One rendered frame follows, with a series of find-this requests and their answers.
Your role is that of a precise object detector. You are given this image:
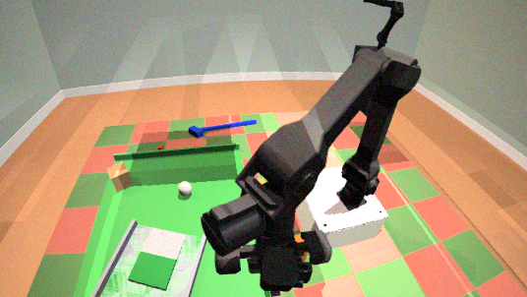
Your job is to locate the white golf ball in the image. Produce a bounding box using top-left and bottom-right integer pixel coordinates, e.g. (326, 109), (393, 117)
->
(178, 182), (192, 196)

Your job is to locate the blue putter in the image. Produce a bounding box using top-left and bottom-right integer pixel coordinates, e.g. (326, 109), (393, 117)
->
(189, 120), (257, 138)

